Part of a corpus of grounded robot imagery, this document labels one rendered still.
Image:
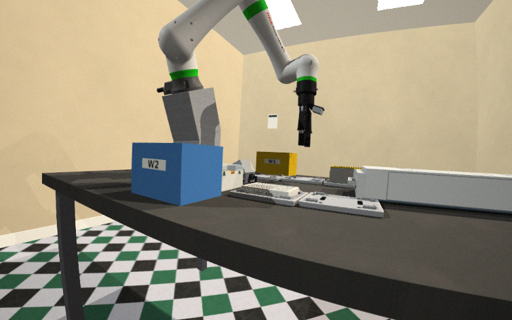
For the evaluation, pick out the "yellow plate with grid of dark holes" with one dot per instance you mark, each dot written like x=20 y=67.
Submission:
x=340 y=174

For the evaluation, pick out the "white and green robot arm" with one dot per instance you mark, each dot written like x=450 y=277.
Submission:
x=179 y=38

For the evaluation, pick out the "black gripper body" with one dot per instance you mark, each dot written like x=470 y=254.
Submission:
x=306 y=99

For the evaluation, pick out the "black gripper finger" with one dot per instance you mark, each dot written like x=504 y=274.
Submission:
x=302 y=124
x=308 y=132

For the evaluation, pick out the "blue box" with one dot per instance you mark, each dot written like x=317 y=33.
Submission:
x=177 y=173

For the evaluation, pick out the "yellow bin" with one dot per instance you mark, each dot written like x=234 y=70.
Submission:
x=276 y=163

